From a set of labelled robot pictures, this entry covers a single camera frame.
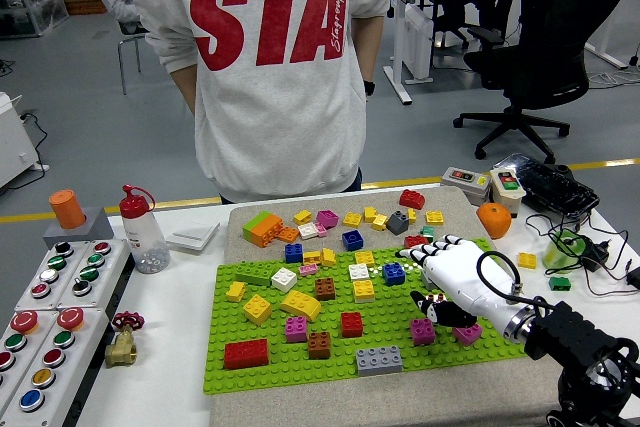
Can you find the orange fruit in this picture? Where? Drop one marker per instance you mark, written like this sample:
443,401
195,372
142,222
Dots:
494,221

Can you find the white switch plate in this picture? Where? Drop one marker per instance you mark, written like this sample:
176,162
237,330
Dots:
192,237

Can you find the grey metal chair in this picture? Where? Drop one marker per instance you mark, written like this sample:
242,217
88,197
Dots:
131,38

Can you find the white toy brick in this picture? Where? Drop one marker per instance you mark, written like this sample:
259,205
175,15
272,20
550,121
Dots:
284,280
359,272
308,231

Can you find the grey emergency-stop button box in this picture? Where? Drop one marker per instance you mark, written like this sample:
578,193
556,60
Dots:
30,347
75,362

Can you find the black handheld controller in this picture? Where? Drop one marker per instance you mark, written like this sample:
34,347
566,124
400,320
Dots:
550,182

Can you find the person's left forearm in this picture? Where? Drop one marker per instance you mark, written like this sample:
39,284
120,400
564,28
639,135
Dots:
362,54

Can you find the flat pink toy brick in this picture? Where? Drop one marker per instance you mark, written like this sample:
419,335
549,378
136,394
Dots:
308,270

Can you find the green baseplate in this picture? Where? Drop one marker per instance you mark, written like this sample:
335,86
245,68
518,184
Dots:
290,372

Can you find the brown toy brick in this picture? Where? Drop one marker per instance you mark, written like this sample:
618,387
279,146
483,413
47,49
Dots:
325,290
319,346
437,297

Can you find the black plug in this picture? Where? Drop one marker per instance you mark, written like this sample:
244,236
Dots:
635,278

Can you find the dark grey sloped brick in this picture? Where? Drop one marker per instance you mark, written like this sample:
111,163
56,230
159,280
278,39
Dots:
397,223

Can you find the grey base block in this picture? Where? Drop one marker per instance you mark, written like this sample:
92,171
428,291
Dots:
95,232

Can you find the small green toy brick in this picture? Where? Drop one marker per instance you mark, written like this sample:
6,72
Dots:
426,232

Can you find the yellow curved toy brick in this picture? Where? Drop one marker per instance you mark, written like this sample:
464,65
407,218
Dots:
301,306

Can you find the orange cylinder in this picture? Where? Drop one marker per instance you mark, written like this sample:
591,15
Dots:
67,209

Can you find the black power adapter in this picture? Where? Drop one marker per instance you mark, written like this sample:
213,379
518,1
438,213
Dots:
595,254

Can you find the small yellow toy brick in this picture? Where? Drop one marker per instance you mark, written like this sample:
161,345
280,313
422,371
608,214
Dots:
411,215
236,292

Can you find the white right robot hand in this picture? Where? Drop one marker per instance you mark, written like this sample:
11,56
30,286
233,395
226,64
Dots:
465,277

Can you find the clear red-capped squeeze bottle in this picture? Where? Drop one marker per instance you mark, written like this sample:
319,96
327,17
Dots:
142,242

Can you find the red sloped toy brick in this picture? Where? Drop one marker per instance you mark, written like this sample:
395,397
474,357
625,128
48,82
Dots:
412,199

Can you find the grey four-button box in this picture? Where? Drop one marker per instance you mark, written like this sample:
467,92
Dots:
107,272
35,297

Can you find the black wristwatch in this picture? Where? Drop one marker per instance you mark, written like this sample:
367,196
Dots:
369,88

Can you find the grey-brown foam mat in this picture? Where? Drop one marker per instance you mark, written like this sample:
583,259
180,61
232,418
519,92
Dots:
280,407

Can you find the long green toy brick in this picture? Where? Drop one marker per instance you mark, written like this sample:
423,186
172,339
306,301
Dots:
255,274

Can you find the white computer case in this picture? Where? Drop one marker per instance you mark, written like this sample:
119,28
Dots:
417,47

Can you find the white red-green switch box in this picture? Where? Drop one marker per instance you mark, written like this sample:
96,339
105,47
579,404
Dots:
507,197

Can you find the long red toy brick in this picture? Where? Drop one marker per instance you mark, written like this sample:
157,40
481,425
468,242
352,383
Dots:
245,354

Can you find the small orange toy brick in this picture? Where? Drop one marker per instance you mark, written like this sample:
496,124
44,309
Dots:
288,235

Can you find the black office chair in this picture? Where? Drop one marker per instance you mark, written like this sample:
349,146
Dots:
550,62

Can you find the person's right forearm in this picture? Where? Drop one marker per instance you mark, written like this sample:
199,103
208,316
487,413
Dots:
184,84

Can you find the clear plastic crate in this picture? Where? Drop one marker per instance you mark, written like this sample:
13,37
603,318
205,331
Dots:
30,9

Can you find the dark green toy brick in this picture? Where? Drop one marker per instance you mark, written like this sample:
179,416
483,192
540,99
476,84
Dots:
560,284

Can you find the grey switch box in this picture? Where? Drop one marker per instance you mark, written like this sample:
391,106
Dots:
462,187

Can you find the wooden pallet box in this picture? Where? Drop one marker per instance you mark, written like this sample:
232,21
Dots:
85,3

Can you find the small pink toy brick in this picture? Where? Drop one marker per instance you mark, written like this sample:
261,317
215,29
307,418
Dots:
320,230

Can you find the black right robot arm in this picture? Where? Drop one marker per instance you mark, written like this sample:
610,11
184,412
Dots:
565,332

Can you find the long lime toy brick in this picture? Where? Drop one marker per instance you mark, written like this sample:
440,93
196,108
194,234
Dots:
255,224

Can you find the long grey toy brick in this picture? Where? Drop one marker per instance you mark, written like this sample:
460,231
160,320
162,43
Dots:
379,360
426,281

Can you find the hollow magenta toy brick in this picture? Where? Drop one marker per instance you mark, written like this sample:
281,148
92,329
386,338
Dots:
327,218

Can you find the hollow blue toy brick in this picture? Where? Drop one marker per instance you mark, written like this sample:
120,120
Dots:
352,241

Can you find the brass valve red handwheel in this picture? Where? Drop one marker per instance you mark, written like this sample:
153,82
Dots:
120,349

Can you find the long orange toy brick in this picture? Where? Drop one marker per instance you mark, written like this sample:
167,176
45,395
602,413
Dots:
267,233

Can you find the white cabinet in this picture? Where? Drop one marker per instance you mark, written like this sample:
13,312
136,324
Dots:
12,142

